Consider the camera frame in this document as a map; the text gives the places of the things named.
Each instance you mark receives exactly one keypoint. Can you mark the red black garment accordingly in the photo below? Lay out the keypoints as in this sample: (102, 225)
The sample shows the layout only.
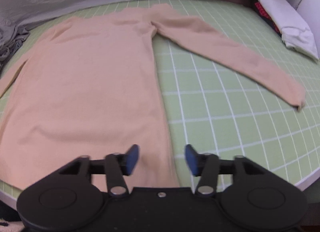
(258, 8)

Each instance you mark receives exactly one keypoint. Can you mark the grey sweatshirt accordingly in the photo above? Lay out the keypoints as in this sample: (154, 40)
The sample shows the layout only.
(12, 38)

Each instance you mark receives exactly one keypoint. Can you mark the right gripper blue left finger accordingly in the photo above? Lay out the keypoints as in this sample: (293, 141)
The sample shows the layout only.
(117, 166)

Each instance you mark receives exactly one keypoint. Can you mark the green grid cutting mat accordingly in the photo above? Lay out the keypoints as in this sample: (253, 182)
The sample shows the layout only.
(222, 112)

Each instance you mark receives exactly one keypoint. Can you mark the white folded garment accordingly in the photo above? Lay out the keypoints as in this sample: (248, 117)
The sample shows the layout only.
(295, 32)

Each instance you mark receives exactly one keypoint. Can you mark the beige long-sleeve top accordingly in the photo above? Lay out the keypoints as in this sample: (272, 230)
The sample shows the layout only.
(89, 86)

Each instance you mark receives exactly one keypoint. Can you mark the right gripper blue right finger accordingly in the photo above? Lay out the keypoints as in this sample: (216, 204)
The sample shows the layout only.
(204, 166)

